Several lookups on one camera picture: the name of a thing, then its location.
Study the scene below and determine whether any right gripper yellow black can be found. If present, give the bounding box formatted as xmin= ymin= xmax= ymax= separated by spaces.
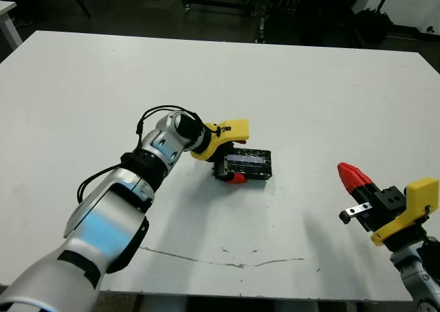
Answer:
xmin=337 ymin=162 xmax=440 ymax=246

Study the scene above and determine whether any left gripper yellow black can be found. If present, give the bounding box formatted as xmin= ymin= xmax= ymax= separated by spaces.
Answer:
xmin=189 ymin=118 xmax=250 ymax=185

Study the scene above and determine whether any black scuffed box lid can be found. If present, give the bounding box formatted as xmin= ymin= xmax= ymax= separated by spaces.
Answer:
xmin=225 ymin=148 xmax=274 ymax=181

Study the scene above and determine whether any white side table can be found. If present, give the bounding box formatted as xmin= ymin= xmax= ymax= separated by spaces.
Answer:
xmin=0 ymin=1 xmax=23 ymax=64

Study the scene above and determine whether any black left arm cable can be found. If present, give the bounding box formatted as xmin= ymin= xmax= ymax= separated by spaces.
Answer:
xmin=77 ymin=104 xmax=223 ymax=205

